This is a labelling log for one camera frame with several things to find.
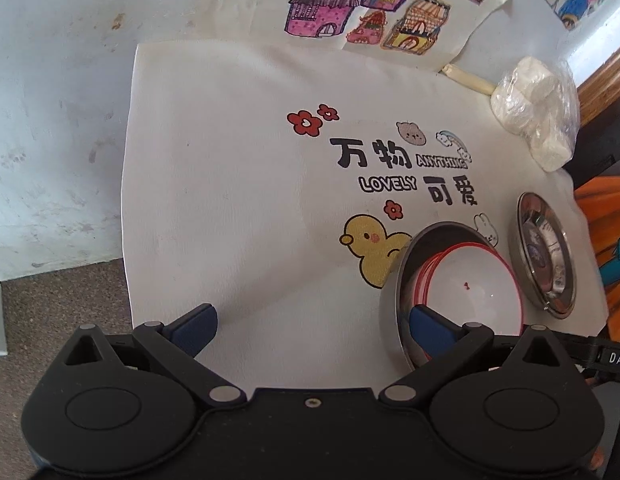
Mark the steel plate with blue sticker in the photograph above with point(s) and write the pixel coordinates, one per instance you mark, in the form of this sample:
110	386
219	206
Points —
542	255

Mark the coloured houses drawing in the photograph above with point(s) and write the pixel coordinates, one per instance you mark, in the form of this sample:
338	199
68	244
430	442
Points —
340	5

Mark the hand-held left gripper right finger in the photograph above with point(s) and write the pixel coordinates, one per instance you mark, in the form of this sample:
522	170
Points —
432	332

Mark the orange and blue picture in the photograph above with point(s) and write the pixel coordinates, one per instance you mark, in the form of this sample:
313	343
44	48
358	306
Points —
607	240

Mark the matte steel bowl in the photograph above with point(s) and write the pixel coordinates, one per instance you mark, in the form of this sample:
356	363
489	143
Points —
392	310

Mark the clear bag of white lumps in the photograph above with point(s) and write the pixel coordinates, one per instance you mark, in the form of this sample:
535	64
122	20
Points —
534	110

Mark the white bowl with red rim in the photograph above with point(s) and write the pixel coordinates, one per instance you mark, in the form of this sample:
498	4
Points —
469	285
423	272

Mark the white printed cloth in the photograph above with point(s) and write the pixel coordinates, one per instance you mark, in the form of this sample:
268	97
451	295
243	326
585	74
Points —
230	185

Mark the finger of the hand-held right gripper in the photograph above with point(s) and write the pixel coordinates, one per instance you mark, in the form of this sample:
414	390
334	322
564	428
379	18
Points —
579	349

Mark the brown wooden frame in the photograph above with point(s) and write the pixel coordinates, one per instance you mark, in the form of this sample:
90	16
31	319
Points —
604	85

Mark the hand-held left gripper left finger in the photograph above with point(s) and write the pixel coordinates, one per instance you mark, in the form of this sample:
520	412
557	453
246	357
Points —
197	332

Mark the cream rolled paper stick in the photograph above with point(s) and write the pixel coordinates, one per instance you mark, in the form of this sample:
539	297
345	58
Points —
467	79

